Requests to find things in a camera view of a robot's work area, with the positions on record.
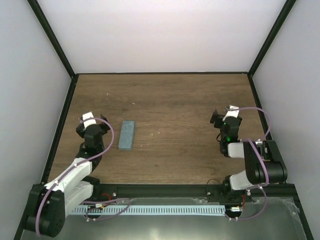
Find blue green glasses case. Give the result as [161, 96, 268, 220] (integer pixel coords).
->
[118, 120, 136, 151]

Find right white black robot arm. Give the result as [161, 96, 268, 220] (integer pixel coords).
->
[210, 105, 288, 202]

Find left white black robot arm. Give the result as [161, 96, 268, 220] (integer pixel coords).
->
[22, 112, 114, 238]

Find clear plastic sheet cover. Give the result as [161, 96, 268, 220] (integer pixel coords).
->
[56, 197, 306, 240]

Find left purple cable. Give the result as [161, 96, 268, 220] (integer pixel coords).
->
[35, 117, 131, 237]

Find purple cable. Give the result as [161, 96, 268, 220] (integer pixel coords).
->
[226, 106, 272, 221]
[35, 117, 131, 237]

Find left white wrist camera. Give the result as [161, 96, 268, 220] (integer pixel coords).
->
[79, 111, 97, 129]

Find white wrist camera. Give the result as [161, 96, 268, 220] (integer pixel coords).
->
[222, 105, 240, 122]
[79, 111, 97, 129]

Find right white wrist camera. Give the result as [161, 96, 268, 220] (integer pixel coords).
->
[222, 105, 240, 122]

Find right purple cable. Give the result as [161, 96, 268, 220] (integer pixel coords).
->
[226, 106, 272, 221]

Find black aluminium frame rail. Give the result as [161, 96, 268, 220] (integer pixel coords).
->
[31, 183, 296, 200]

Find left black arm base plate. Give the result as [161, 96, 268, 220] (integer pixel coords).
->
[85, 184, 117, 202]

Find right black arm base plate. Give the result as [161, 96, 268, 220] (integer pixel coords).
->
[205, 178, 250, 205]

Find light blue slotted cable duct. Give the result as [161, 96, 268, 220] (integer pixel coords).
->
[70, 205, 226, 216]

